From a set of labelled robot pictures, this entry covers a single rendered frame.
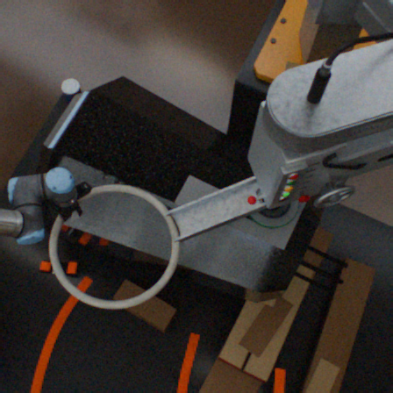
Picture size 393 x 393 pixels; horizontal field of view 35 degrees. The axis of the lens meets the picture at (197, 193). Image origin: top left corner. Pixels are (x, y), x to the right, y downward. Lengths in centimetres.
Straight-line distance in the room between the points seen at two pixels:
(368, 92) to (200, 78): 201
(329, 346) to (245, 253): 84
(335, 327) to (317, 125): 164
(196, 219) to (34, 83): 170
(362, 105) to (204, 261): 110
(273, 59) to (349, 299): 125
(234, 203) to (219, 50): 160
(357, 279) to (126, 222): 126
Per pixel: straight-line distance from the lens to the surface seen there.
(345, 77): 180
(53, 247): 236
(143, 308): 309
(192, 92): 364
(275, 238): 249
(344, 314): 320
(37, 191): 216
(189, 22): 390
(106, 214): 265
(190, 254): 259
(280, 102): 173
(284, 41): 292
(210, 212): 238
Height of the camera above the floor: 317
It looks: 70 degrees down
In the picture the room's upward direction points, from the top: 4 degrees clockwise
